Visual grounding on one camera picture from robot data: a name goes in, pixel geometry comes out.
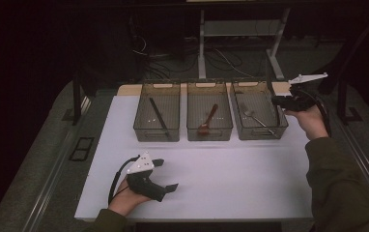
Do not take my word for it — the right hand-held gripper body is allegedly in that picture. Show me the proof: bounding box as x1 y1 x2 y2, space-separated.
283 72 328 112

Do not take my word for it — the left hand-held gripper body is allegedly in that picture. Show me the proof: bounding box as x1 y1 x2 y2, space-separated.
127 152 167 203

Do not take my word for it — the steel table knife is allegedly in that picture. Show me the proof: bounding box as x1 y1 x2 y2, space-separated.
240 101 279 138

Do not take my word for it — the smoky clear plastic bin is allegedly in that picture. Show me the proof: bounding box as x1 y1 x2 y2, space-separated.
185 78 234 142
229 77 289 141
132 79 182 143

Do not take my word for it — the brown wooden spoon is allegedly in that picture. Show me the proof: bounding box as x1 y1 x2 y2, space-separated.
196 103 219 135

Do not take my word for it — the person's right hand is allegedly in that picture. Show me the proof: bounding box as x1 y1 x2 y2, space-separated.
283 104 330 141

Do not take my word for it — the person's left hand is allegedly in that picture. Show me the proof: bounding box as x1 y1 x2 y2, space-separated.
108 178 152 217

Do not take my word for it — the black metal stand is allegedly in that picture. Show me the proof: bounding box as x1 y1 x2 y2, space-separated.
317 18 364 126

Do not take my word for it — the white metal stand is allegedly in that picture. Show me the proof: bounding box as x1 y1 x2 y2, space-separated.
197 8 292 81

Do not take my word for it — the right hand-held gripper black cable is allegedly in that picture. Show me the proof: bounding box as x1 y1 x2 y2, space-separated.
301 88 332 138

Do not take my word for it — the hand-held gripper black cable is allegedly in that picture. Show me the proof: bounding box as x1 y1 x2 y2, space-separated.
301 88 332 138
107 155 141 205

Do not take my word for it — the left hand-held gripper black cable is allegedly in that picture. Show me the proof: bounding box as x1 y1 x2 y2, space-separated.
107 155 141 205

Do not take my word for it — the bundle of floor cables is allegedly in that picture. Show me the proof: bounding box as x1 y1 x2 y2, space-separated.
128 15 254 80

